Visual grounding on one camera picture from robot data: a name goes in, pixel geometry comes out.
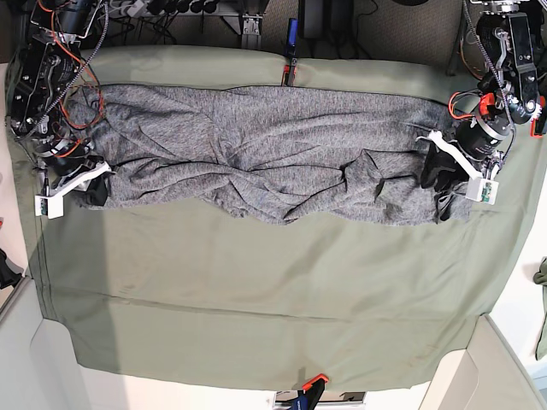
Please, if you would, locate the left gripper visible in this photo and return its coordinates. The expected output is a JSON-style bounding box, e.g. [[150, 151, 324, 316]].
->
[[420, 117, 511, 192]]

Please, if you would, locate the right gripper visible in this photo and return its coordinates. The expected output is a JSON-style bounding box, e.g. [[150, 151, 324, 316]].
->
[[36, 143, 109, 208]]

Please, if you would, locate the grey heathered T-shirt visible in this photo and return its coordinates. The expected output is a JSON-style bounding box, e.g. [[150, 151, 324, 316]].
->
[[68, 85, 472, 226]]

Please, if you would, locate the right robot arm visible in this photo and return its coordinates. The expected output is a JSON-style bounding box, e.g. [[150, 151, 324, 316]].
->
[[8, 1, 111, 219]]

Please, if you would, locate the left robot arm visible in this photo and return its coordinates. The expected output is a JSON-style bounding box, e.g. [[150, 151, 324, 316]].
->
[[421, 1, 545, 202]]

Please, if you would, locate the green table cloth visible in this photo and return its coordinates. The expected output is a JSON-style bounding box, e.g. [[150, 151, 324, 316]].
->
[[3, 44, 542, 392]]

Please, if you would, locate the green cloth at right edge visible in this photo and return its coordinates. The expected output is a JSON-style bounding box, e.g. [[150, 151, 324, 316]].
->
[[532, 256, 547, 361]]

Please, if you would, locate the red black top clamp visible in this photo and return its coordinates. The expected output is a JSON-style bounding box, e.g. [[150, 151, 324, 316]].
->
[[281, 57, 297, 87]]

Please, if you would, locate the red black clamp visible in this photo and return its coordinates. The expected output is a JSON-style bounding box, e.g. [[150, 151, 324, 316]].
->
[[276, 373, 329, 410], [281, 57, 297, 87]]

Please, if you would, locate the white power strip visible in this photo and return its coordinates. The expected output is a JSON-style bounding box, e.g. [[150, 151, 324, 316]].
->
[[109, 0, 147, 18]]

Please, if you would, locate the red black bottom clamp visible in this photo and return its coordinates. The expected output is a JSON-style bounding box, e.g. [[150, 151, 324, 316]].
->
[[276, 373, 329, 410]]

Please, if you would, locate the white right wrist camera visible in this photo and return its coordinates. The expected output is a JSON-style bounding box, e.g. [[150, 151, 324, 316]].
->
[[34, 161, 112, 220]]

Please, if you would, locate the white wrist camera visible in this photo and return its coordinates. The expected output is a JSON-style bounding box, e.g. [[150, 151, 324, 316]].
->
[[417, 130, 504, 205], [34, 161, 112, 220]]

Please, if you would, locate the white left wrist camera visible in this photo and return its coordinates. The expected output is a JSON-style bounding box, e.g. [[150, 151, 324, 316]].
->
[[417, 130, 504, 205]]

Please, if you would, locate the blue clamp handle top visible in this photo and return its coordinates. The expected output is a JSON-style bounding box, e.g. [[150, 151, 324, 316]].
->
[[285, 18, 298, 59]]

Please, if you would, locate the grey metal table bracket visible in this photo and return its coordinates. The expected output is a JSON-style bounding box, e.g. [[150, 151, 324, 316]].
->
[[240, 14, 262, 50]]

